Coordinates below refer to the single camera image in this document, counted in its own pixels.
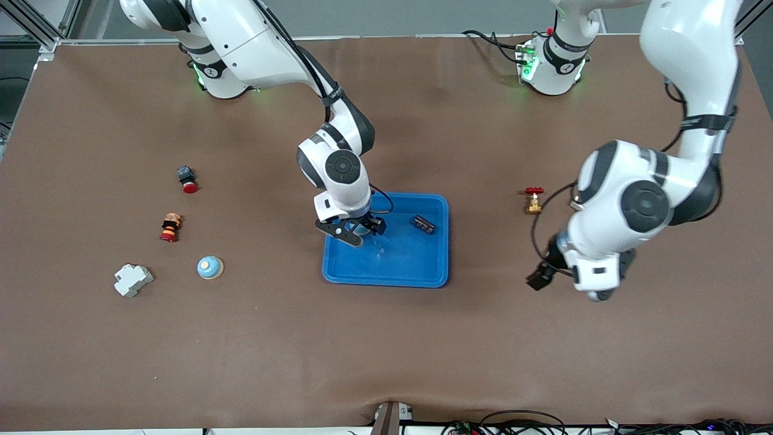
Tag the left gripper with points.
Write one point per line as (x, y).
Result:
(553, 253)

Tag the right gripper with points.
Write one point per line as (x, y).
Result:
(369, 220)

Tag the blue bell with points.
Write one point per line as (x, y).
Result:
(360, 228)
(210, 267)

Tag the dark electrolytic capacitor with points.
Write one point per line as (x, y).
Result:
(423, 225)

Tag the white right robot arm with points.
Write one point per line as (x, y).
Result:
(241, 42)

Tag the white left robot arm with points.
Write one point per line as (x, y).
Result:
(688, 60)

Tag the blue plastic tray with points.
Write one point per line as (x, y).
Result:
(410, 260)

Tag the brown table cover mat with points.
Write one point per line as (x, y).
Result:
(386, 338)

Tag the red button with dark body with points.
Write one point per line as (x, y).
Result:
(187, 178)

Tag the orange red black push button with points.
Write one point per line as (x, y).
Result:
(171, 228)

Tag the white circuit breaker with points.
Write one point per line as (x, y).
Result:
(133, 280)

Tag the aluminium frame corner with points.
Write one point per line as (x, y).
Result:
(48, 43)

